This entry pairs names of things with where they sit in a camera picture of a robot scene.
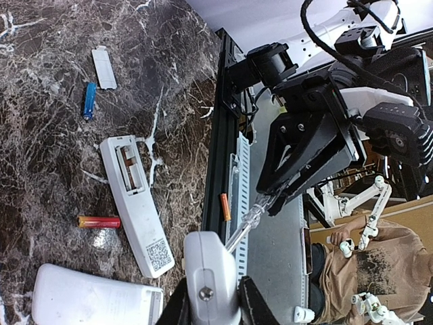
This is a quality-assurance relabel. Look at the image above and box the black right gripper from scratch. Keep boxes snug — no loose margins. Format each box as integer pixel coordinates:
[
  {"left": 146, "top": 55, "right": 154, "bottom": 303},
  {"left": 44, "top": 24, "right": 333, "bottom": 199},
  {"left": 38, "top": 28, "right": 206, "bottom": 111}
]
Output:
[{"left": 256, "top": 72, "right": 366, "bottom": 217}]

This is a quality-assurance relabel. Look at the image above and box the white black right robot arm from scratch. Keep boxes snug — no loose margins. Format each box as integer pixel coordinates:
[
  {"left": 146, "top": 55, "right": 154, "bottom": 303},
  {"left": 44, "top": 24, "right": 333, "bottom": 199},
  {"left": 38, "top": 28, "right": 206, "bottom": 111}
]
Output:
[{"left": 227, "top": 1, "right": 432, "bottom": 222}]

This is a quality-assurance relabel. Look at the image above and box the clear handled screwdriver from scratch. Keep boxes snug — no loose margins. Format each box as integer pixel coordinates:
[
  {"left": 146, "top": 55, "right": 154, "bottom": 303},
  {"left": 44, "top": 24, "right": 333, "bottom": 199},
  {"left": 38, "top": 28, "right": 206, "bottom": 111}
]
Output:
[{"left": 225, "top": 194, "right": 277, "bottom": 253}]

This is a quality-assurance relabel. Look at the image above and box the black front rail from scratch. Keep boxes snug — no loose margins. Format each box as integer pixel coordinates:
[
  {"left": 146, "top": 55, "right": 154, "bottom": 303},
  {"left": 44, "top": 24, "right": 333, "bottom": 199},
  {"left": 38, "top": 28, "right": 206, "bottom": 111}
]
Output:
[{"left": 202, "top": 28, "right": 241, "bottom": 242}]

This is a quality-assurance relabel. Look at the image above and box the white slotted cable duct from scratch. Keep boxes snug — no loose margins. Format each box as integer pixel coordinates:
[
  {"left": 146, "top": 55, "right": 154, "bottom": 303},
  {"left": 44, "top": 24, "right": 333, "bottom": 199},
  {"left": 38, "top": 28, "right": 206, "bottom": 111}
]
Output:
[{"left": 226, "top": 132, "right": 250, "bottom": 282}]

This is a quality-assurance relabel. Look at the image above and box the white remote control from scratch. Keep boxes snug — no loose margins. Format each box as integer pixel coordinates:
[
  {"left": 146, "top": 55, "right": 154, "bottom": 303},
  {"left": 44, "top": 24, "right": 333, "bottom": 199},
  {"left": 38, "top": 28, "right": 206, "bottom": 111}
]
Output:
[
  {"left": 31, "top": 263, "right": 164, "bottom": 324},
  {"left": 99, "top": 135, "right": 175, "bottom": 278},
  {"left": 184, "top": 232, "right": 241, "bottom": 324}
]

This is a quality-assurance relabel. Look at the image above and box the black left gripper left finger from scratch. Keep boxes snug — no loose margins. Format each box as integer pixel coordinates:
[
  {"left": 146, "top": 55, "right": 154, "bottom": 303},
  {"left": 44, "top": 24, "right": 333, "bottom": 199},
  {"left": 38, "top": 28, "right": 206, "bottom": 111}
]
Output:
[{"left": 157, "top": 278, "right": 191, "bottom": 325}]

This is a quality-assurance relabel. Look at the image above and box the blue battery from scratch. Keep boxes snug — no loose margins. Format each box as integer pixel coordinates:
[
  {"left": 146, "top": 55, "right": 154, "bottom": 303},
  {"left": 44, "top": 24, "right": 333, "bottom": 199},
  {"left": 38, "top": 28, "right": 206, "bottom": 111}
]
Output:
[{"left": 83, "top": 83, "right": 97, "bottom": 121}]

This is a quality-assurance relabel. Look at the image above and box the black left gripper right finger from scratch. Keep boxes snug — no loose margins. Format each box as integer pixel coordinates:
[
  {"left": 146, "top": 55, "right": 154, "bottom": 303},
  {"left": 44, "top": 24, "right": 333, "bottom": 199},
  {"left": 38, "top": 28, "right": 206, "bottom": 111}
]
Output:
[{"left": 238, "top": 276, "right": 279, "bottom": 325}]

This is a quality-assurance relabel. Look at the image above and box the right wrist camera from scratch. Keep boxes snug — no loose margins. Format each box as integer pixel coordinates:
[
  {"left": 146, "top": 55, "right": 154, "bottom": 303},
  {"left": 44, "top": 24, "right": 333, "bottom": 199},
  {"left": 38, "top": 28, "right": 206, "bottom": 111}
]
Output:
[{"left": 359, "top": 102, "right": 432, "bottom": 168}]

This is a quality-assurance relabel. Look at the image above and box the red battery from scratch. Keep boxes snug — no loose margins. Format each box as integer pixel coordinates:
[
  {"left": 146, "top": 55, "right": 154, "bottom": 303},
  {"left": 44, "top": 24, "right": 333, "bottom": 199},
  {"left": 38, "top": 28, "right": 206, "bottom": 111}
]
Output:
[{"left": 77, "top": 216, "right": 121, "bottom": 229}]

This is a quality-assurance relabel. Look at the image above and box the person in tan shirt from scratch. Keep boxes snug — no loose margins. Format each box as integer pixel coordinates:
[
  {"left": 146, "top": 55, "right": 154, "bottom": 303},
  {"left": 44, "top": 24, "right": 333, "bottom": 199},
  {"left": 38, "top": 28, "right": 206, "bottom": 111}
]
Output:
[{"left": 310, "top": 217, "right": 432, "bottom": 324}]

